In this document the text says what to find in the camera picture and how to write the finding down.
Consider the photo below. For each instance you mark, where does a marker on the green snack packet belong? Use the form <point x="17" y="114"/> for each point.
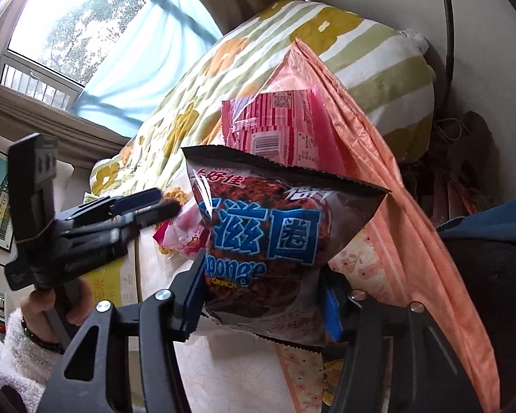
<point x="333" y="383"/>

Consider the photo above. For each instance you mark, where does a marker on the floral striped blanket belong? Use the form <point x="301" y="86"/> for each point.
<point x="249" y="64"/>

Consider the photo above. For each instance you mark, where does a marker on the person's dark blue clothing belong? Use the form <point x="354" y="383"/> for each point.
<point x="499" y="288"/>

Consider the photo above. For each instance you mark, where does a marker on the window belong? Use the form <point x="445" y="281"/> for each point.
<point x="73" y="21"/>

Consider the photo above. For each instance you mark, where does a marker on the orange plastic bag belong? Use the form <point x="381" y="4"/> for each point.
<point x="404" y="223"/>

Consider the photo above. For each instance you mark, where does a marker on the white floral table cloth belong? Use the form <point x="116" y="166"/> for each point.
<point x="223" y="374"/>

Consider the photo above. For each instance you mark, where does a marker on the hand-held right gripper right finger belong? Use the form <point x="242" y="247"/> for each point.
<point x="335" y="318"/>

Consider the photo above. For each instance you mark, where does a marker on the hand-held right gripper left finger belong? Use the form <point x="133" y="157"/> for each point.
<point x="193" y="297"/>

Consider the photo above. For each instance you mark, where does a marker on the person's left hand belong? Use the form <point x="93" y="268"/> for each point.
<point x="38" y="309"/>

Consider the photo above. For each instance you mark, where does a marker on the white plastic bag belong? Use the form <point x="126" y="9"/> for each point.
<point x="417" y="41"/>

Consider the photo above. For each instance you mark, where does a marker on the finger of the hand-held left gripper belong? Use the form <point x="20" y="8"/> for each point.
<point x="142" y="200"/>
<point x="155" y="217"/>

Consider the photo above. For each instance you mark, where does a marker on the black curved pole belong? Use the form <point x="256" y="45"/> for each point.
<point x="449" y="30"/>

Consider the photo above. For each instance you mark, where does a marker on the light blue cloth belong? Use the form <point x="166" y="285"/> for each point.
<point x="146" y="64"/>

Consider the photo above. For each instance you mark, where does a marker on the pink white snack packet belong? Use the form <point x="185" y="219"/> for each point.
<point x="180" y="234"/>

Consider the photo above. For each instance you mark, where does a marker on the cardboard box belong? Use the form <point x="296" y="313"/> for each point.
<point x="107" y="279"/>

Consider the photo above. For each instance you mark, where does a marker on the brown blue-print snack packet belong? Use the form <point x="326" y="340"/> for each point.
<point x="275" y="241"/>

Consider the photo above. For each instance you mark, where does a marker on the person's left forearm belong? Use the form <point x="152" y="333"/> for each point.
<point x="13" y="365"/>

